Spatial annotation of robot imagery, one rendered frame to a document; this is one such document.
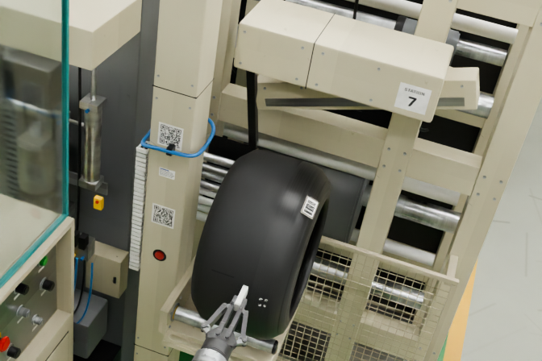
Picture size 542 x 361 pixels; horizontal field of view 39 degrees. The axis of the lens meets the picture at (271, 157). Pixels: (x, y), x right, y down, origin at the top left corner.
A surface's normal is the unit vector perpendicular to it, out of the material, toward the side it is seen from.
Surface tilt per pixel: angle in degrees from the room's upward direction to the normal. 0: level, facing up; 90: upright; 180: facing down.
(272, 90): 90
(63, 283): 90
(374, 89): 90
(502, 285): 0
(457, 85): 90
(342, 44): 0
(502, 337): 0
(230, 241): 55
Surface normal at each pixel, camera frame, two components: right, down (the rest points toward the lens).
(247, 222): -0.09, -0.28
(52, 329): 0.15, -0.82
